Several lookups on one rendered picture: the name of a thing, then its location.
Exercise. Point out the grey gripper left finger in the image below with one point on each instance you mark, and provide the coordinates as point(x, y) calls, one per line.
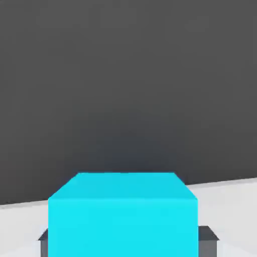
point(44, 246)

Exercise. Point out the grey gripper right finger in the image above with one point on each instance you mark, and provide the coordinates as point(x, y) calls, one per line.
point(207, 243)

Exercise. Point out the small cyan cube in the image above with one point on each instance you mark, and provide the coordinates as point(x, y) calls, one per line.
point(122, 216)

